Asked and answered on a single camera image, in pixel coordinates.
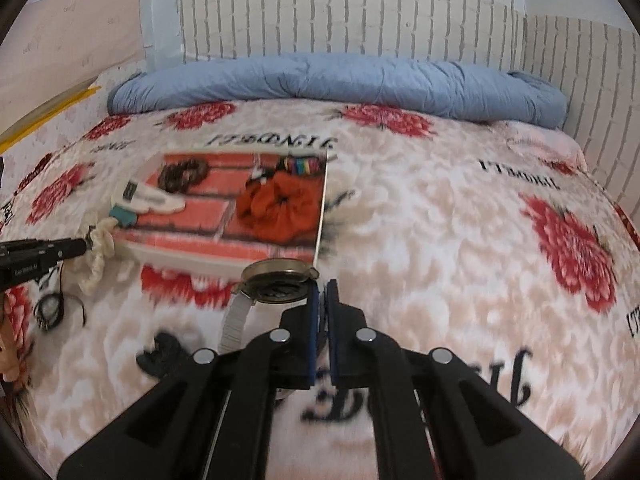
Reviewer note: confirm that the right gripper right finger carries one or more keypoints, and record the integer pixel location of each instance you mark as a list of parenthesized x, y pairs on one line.
[(433, 416)]

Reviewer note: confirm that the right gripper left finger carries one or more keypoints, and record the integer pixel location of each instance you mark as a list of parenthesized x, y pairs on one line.
[(211, 417)]

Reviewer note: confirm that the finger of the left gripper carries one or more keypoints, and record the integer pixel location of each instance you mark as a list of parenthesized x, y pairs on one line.
[(18, 273), (54, 251)]

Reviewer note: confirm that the cream ruffled scrunchie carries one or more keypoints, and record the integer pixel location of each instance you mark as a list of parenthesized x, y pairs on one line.
[(99, 266)]

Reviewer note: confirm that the black hair claw clip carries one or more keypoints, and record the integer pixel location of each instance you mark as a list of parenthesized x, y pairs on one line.
[(163, 358)]

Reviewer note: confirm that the cream and teal felt piece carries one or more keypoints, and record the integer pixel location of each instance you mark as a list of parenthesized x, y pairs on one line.
[(132, 198)]

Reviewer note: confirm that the orange fabric scrunchie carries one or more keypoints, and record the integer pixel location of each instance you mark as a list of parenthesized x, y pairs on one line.
[(282, 208)]

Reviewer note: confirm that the yellow sheet edge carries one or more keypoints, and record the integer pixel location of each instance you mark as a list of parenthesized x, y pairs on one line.
[(48, 110)]

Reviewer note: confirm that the white tray brick-pattern base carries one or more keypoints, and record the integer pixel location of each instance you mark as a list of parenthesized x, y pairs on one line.
[(207, 238)]

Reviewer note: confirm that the floral fleece blanket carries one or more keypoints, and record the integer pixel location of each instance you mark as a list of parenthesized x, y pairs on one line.
[(436, 229)]

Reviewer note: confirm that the pink pillow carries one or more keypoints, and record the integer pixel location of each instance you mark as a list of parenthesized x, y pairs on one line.
[(550, 145)]

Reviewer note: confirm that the clear plastic bag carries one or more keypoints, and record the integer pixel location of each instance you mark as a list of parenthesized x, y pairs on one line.
[(162, 33)]

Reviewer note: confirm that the blue rolled duvet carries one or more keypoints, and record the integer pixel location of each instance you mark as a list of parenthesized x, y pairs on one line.
[(451, 90)]

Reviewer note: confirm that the pink mattress against wall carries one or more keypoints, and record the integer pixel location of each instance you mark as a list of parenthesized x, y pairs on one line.
[(55, 44)]

